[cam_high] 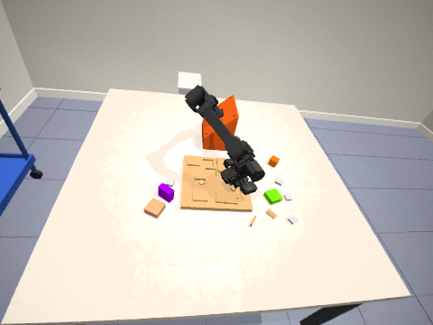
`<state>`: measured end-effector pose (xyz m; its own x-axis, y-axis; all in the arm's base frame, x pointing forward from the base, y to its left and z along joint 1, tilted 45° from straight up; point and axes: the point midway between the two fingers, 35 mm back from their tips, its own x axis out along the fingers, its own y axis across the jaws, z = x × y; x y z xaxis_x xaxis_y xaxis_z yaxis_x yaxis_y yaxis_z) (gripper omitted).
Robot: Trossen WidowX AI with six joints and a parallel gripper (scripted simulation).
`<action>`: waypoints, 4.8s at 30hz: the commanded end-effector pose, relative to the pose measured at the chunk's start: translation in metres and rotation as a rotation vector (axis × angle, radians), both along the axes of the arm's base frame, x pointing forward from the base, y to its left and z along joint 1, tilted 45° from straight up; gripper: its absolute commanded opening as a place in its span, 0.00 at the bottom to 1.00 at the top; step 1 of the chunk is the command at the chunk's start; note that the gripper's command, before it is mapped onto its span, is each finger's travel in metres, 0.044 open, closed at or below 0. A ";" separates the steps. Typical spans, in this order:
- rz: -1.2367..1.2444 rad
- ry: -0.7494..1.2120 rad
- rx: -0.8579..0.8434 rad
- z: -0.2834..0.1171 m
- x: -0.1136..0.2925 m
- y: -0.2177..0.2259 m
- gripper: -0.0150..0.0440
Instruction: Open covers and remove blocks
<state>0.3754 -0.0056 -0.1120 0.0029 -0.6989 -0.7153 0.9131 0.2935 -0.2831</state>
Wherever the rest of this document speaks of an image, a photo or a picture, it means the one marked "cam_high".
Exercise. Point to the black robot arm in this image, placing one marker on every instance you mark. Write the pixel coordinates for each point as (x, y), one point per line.
(237, 149)

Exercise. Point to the lime green cube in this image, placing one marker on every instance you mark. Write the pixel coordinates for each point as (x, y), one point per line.
(273, 196)

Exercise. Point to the purple block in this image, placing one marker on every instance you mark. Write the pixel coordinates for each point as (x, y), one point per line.
(166, 193)

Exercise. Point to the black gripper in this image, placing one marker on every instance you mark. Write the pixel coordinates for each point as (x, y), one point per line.
(247, 187)

